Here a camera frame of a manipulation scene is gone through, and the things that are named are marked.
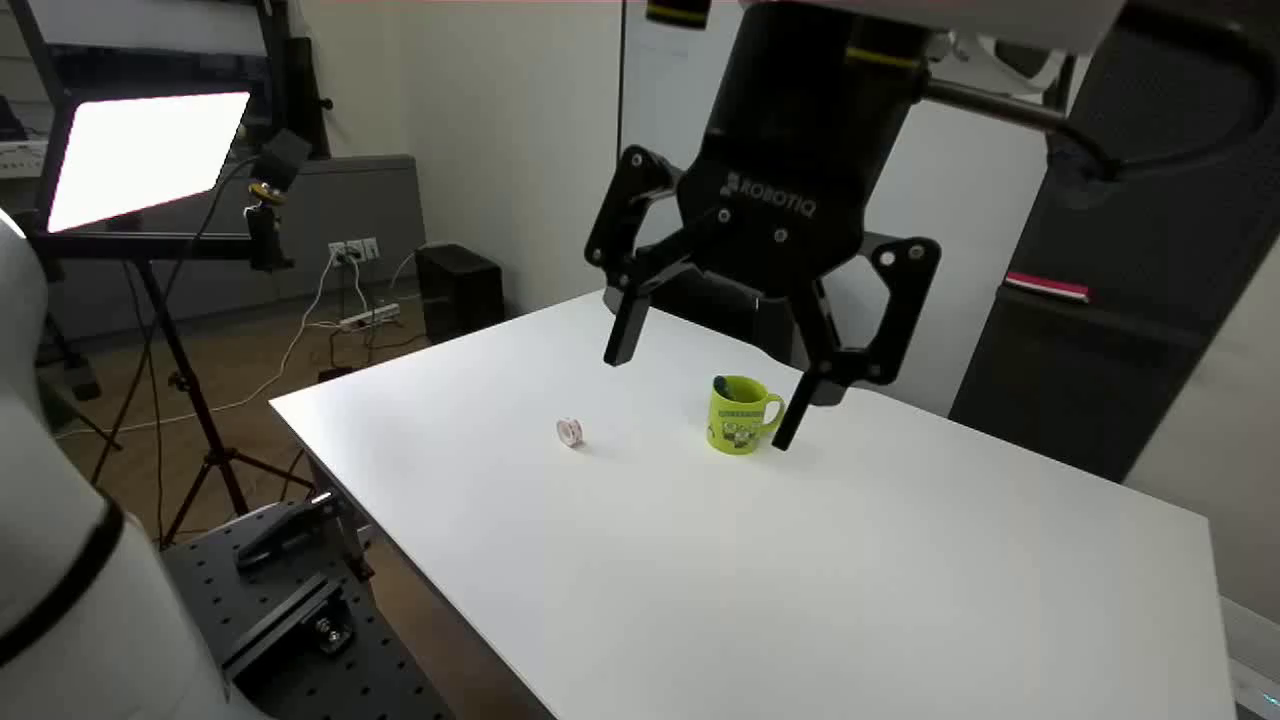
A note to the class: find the small crumpled white object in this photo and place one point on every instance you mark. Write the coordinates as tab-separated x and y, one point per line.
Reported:
569	433

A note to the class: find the white wall power outlet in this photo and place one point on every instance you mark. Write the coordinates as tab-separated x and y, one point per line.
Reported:
353	249

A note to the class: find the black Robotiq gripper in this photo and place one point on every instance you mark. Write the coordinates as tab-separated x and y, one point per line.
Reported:
786	145

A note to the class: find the black clamp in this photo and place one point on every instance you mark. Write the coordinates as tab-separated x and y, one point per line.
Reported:
284	528

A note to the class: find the black perforated breadboard plate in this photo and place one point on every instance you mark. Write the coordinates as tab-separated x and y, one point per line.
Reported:
306	667

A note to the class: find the bright studio light panel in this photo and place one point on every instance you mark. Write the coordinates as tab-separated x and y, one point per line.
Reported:
141	152

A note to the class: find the black equipment box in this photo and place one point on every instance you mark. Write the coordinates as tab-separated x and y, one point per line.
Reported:
732	313

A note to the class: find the tall black cabinet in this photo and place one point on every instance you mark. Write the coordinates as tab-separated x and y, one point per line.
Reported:
1132	307

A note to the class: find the black camera on stand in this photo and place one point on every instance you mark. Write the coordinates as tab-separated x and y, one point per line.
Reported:
270	201

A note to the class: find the black tripod stand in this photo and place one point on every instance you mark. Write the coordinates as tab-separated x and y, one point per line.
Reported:
187	385

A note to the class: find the white power strip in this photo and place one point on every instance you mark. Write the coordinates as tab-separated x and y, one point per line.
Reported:
369	317

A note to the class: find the black speaker box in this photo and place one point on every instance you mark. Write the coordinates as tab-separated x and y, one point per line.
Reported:
462	287

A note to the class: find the large white board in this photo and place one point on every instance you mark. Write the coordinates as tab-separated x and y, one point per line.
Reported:
962	240

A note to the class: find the green mug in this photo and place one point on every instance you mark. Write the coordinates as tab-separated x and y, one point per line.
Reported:
728	427

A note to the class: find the pink label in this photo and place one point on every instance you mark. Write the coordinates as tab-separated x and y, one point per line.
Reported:
1045	287

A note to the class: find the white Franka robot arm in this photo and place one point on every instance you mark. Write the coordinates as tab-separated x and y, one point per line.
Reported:
54	602

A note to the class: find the grey panel board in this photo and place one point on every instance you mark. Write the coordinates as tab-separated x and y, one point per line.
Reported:
361	201

